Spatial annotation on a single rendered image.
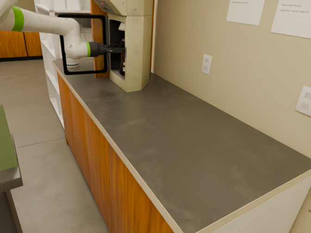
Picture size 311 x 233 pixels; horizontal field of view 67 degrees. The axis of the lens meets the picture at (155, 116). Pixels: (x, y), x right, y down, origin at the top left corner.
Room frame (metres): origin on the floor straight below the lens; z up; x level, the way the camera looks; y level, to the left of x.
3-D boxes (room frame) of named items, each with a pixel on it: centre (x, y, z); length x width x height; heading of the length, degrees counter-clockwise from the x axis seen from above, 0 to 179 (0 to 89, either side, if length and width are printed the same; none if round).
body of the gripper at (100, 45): (1.52, 0.35, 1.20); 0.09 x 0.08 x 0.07; 121
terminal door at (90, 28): (1.64, 0.52, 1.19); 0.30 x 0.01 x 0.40; 115
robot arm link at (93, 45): (1.49, 0.42, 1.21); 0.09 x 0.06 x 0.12; 31
